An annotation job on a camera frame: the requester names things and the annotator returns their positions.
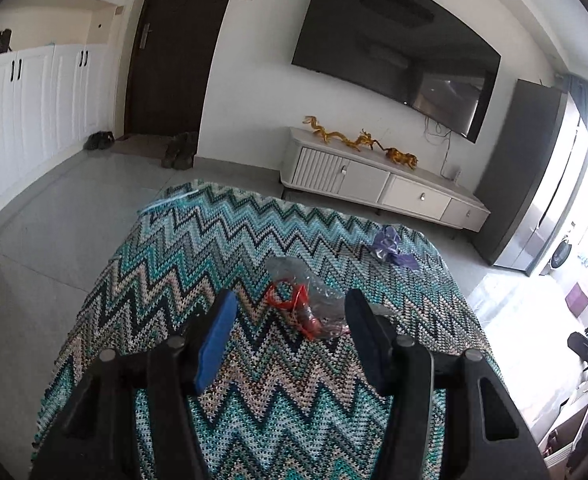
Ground white wall cupboard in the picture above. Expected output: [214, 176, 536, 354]
[0, 0, 134, 212]

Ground grey tall cabinet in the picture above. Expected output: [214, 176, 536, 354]
[473, 79, 588, 274]

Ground zigzag knitted table cloth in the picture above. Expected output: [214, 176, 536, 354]
[34, 180, 490, 479]

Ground purple box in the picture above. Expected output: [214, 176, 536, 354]
[565, 283, 588, 318]

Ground golden dragon figurine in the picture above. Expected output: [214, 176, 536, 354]
[303, 116, 384, 151]

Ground white TV cabinet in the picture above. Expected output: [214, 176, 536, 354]
[280, 128, 490, 232]

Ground dark shoes on floor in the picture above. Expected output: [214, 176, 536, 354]
[83, 131, 198, 170]

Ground golden tiger figurine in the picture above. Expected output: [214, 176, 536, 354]
[385, 148, 419, 170]

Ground dark entrance door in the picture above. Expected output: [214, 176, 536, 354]
[123, 0, 229, 136]

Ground clear plastic red trash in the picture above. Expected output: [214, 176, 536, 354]
[266, 257, 396, 340]

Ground wall mounted television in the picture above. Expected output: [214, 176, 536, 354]
[292, 0, 501, 143]

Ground black bag on shelf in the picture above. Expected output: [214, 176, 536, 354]
[0, 28, 12, 54]

